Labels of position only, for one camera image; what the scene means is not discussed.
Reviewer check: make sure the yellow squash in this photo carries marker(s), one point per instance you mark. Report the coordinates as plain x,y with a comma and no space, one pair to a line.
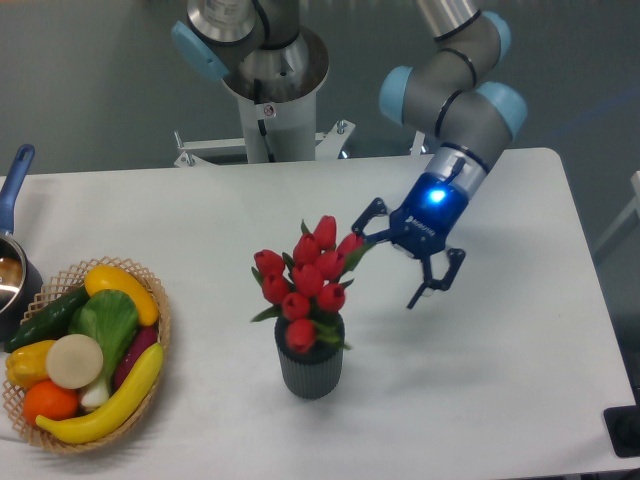
107,277

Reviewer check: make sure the yellow banana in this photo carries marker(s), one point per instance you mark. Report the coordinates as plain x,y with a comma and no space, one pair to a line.
116,410

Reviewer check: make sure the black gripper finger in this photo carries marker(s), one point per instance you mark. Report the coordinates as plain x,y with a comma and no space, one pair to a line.
455,258
377,208

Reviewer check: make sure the yellow bell pepper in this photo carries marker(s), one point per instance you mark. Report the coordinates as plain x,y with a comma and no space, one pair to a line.
26,366

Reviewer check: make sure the red tulip bouquet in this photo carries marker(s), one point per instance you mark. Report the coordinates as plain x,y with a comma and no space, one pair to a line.
306,288

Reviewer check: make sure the green bok choy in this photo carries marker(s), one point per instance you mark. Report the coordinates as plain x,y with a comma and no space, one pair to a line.
109,317

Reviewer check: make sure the black device at edge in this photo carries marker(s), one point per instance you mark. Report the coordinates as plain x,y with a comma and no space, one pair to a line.
623,428

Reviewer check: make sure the beige round disc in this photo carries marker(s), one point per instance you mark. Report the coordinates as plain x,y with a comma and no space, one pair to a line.
74,361

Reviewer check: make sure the purple sweet potato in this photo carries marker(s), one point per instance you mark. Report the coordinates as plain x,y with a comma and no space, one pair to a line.
143,339

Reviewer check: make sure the dark green cucumber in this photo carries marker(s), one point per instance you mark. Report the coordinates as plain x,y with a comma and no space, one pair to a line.
49,323

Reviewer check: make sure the blue handled saucepan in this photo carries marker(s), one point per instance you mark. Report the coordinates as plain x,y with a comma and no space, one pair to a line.
20,280

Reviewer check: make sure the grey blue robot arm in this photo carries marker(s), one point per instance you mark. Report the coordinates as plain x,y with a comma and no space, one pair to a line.
449,99

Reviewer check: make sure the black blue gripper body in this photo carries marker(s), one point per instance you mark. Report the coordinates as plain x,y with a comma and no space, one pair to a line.
422,223

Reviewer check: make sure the white frame at right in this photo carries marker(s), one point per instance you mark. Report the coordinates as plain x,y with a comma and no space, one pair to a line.
625,222

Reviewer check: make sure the orange fruit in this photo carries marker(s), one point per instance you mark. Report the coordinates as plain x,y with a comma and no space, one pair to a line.
51,401

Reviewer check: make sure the woven wicker basket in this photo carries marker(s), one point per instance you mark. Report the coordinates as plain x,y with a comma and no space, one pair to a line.
60,284

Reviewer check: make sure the dark grey ribbed vase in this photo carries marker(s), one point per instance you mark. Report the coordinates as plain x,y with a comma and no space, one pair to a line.
311,375

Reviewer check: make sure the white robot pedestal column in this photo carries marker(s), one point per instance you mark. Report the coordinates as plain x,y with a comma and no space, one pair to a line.
276,96

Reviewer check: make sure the white metal base frame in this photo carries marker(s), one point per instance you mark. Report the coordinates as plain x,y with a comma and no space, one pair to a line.
340,142

